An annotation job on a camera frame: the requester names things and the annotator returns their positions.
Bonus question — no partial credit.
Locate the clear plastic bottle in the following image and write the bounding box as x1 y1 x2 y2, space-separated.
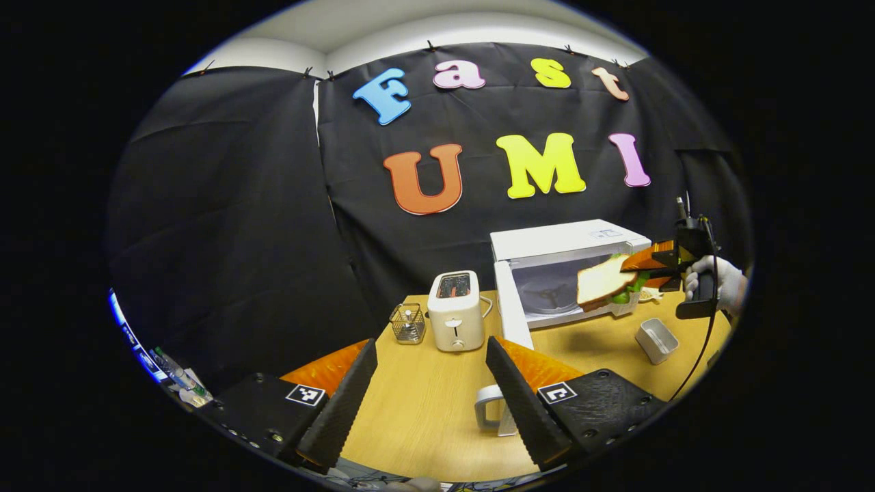
152 347 213 409

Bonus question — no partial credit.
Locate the blue lit screen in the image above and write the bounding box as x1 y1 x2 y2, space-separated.
108 288 168 383

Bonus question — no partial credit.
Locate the sandwich with lettuce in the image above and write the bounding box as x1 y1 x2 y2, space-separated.
576 254 650 314

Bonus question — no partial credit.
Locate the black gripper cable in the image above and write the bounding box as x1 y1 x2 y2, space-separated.
669 215 720 402

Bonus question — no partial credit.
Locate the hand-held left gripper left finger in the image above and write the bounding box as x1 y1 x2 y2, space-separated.
198 338 379 474

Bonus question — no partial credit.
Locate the white toaster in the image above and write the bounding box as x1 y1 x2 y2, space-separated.
427 271 494 353

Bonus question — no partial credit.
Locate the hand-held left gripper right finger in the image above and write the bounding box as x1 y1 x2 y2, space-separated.
485 335 667 472

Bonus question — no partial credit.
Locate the white microwave oven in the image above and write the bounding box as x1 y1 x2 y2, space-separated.
489 219 652 351

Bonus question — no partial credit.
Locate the white mug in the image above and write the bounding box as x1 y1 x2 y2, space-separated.
474 384 518 438

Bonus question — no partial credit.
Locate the white rectangular plate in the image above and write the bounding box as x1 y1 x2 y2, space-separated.
634 318 680 366

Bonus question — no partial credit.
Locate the wire mesh basket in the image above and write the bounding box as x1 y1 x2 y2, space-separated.
390 303 427 345

